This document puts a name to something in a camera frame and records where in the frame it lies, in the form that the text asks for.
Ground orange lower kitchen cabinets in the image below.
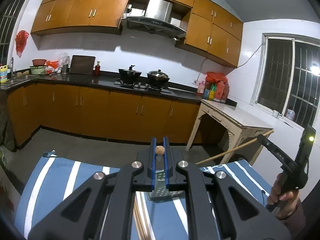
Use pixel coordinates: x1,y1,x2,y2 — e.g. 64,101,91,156
7,82,200,146

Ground person right hand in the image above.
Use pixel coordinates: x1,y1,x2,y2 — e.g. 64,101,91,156
267,172,301,219

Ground blue striped tablecloth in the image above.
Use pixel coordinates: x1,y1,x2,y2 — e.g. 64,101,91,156
15,151,271,239

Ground green perforated utensil holder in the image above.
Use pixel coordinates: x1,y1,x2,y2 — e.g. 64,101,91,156
148,170,185,202

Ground old cream side table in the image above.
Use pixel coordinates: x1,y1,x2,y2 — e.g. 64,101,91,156
185,99,274,164

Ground right barred window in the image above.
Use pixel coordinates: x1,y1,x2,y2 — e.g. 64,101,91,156
254,37,319,128

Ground barred window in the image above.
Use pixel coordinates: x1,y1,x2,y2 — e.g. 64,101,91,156
0,0,25,66
254,37,319,128

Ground red oil bottles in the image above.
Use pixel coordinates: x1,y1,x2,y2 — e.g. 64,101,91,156
214,81,229,103

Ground red bag on counter corner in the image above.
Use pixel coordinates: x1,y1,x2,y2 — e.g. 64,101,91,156
205,72,228,83

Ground pink bottle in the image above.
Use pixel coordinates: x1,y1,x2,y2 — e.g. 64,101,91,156
197,81,206,95

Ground black gas stove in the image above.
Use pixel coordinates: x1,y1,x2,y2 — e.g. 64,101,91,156
114,79,173,94

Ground black lidded wok right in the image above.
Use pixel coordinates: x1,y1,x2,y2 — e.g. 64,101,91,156
147,69,170,88

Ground black wok left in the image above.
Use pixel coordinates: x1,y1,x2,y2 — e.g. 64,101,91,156
118,65,142,84

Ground red sauce bottle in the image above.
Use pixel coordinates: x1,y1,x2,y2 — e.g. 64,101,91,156
94,61,100,76

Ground dark wooden cutting board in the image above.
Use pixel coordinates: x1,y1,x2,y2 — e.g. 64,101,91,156
69,55,95,75

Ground green enamel basin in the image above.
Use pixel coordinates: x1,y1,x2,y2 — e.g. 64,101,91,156
30,66,47,75

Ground red bag near basins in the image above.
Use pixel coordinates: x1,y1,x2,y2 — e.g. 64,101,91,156
45,61,59,74

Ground sink faucet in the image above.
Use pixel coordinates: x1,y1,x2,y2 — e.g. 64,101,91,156
10,57,15,79

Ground clear plastic bag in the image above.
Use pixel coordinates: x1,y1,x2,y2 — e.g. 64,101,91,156
59,53,70,68

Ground red basin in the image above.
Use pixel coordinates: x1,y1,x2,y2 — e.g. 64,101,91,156
32,59,47,67

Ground yellow detergent bottle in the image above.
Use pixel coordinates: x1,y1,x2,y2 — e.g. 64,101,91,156
0,65,8,84

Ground steel range hood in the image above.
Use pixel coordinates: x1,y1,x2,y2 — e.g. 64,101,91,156
121,0,191,40

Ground left barred window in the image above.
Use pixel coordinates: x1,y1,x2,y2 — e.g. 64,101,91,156
0,0,25,66

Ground red plastic bag on wall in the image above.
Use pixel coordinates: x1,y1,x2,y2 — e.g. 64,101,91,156
15,30,29,58

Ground orange upper wall cabinets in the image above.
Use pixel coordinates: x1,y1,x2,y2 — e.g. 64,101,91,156
31,0,243,67

